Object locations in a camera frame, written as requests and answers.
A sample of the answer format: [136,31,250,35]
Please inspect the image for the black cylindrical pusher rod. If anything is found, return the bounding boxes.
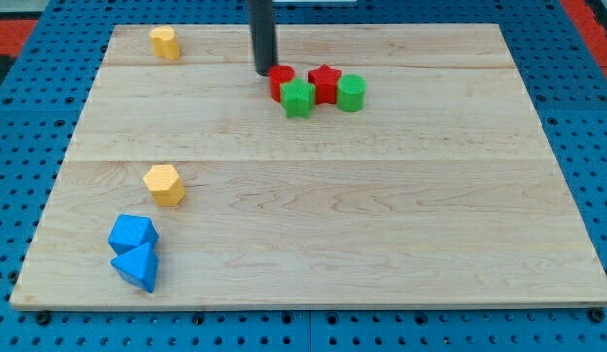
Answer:
[247,0,278,76]

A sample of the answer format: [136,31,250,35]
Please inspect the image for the light wooden board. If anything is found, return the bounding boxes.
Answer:
[11,24,607,312]

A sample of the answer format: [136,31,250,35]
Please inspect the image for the yellow hexagon block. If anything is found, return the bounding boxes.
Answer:
[143,164,186,207]

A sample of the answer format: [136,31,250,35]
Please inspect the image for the red cylinder block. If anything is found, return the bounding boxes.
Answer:
[268,65,296,102]

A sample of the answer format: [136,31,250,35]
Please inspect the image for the green star block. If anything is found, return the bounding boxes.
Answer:
[280,78,316,118]

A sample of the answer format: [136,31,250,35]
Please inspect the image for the red star block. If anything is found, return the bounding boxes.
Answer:
[308,64,342,105]

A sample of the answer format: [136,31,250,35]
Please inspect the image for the yellow heart block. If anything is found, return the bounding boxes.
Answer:
[148,25,181,60]

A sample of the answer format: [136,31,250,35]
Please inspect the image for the green cylinder block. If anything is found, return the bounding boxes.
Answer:
[336,74,367,112]

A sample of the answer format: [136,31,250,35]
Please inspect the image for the blue perforated table mat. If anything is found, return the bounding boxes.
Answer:
[0,1,607,351]

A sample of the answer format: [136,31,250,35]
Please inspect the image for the blue cube block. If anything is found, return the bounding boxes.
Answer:
[108,214,159,255]

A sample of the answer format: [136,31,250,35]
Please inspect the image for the blue triangle block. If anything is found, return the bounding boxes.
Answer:
[111,243,159,293]

